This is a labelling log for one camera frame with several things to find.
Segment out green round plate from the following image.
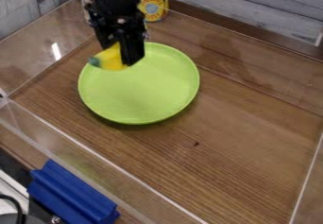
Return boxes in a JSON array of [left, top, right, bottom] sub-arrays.
[[79, 43, 199, 125]]

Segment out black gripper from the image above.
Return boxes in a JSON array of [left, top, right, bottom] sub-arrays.
[[84, 0, 146, 66]]

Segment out black cable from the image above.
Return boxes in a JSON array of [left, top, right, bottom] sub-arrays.
[[0, 194, 27, 224]]

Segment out blue plastic clamp block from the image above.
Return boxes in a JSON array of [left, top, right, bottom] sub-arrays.
[[28, 160, 120, 224]]

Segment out clear acrylic enclosure wall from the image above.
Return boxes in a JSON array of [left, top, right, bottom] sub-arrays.
[[0, 89, 207, 224]]

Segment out yellow blue labelled can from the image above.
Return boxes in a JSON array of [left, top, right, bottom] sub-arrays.
[[139, 0, 168, 22]]

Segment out yellow toy banana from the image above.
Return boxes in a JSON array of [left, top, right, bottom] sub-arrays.
[[88, 43, 127, 71]]

